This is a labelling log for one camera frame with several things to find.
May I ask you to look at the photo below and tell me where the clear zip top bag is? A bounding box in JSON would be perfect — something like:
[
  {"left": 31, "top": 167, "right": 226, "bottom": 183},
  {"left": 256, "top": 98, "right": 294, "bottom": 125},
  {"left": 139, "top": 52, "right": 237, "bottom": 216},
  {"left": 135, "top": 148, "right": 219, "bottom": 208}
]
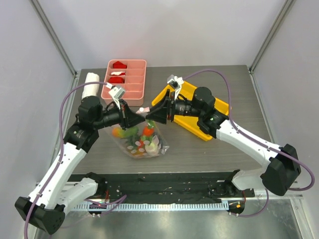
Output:
[{"left": 105, "top": 119, "right": 169, "bottom": 158}]

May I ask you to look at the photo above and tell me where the pink divided organizer tray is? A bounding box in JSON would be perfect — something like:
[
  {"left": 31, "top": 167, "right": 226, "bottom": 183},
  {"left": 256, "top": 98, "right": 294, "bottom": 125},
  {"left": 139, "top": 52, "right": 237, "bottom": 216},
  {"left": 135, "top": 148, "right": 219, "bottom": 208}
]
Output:
[{"left": 104, "top": 59, "right": 147, "bottom": 107}]

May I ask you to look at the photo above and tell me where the fake carrot orange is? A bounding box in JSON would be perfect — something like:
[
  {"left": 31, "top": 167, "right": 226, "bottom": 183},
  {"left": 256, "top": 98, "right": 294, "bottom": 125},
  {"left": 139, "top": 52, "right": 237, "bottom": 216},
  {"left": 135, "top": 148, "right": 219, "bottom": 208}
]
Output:
[{"left": 140, "top": 126, "right": 155, "bottom": 147}]

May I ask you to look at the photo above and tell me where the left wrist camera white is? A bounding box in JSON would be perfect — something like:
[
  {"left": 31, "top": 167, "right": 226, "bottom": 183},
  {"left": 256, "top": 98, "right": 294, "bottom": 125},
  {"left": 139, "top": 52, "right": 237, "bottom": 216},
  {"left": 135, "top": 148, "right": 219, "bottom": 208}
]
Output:
[{"left": 106, "top": 83, "right": 126, "bottom": 109}]

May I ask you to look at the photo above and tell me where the red fake food lower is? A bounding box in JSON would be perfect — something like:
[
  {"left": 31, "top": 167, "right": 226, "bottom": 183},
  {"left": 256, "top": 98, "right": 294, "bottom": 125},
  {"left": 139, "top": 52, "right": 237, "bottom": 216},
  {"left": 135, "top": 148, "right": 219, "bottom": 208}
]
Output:
[{"left": 108, "top": 76, "right": 125, "bottom": 84}]

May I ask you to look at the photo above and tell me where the yellow plastic tray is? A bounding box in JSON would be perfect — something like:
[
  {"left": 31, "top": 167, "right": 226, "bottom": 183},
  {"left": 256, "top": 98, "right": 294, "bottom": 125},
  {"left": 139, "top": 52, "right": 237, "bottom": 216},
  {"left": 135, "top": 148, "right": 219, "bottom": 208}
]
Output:
[{"left": 152, "top": 81, "right": 229, "bottom": 141}]

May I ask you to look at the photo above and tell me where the white slotted cable duct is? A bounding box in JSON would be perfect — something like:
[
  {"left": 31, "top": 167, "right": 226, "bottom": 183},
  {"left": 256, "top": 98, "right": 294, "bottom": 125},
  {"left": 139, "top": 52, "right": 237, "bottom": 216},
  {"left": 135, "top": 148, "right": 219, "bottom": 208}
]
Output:
[{"left": 73, "top": 201, "right": 229, "bottom": 213}]

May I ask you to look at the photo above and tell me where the rolled white towel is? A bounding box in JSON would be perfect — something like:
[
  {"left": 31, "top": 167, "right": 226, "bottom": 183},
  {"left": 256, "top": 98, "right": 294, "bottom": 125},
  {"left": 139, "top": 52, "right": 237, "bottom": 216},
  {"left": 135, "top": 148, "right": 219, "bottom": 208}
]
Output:
[{"left": 81, "top": 72, "right": 100, "bottom": 99}]

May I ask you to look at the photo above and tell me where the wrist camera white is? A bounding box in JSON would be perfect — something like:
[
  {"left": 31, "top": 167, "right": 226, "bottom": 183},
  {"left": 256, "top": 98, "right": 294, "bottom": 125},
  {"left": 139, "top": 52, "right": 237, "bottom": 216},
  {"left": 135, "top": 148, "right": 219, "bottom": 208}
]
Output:
[
  {"left": 106, "top": 83, "right": 126, "bottom": 109},
  {"left": 167, "top": 75, "right": 184, "bottom": 100}
]

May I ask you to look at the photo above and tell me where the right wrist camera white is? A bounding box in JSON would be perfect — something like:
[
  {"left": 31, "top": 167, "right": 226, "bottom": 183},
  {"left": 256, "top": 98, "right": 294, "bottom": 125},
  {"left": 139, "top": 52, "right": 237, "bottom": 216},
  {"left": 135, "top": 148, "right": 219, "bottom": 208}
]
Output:
[{"left": 167, "top": 75, "right": 184, "bottom": 100}]

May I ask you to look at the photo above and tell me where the white red fake food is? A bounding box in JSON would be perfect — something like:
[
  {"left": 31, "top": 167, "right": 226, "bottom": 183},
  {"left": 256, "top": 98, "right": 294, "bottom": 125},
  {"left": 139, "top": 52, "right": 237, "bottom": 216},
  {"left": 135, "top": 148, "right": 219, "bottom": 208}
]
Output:
[{"left": 110, "top": 71, "right": 126, "bottom": 76}]

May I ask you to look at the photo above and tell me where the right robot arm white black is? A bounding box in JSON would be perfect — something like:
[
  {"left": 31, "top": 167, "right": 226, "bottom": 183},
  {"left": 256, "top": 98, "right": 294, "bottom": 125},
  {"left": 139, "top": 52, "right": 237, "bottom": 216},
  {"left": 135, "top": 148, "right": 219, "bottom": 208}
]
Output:
[{"left": 146, "top": 87, "right": 301, "bottom": 197}]

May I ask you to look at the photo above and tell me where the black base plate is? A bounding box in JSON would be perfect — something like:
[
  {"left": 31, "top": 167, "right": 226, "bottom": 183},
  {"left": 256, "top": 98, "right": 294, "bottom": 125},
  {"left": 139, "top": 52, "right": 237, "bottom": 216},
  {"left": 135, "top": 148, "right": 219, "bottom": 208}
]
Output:
[{"left": 74, "top": 171, "right": 255, "bottom": 200}]

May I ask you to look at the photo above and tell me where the red fake food top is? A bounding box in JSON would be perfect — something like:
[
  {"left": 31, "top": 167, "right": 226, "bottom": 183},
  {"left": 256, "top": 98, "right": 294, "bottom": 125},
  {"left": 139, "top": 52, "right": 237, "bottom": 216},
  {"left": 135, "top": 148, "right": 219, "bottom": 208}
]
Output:
[{"left": 113, "top": 61, "right": 127, "bottom": 69}]

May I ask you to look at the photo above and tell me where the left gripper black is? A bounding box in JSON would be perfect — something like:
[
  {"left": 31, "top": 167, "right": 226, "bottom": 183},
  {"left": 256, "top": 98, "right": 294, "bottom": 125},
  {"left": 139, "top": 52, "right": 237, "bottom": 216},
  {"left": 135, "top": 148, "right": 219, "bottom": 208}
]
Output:
[{"left": 93, "top": 99, "right": 145, "bottom": 130}]

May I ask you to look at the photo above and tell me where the fake mango orange green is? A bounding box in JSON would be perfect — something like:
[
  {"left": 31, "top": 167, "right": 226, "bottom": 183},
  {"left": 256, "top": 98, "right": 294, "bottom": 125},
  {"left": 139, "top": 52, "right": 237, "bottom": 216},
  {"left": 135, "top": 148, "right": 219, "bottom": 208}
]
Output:
[{"left": 112, "top": 126, "right": 139, "bottom": 139}]

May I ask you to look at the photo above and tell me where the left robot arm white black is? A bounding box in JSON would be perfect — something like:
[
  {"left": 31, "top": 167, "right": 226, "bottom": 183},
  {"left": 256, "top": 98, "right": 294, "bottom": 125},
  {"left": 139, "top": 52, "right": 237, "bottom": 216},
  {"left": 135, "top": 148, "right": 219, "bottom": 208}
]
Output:
[{"left": 14, "top": 96, "right": 145, "bottom": 235}]

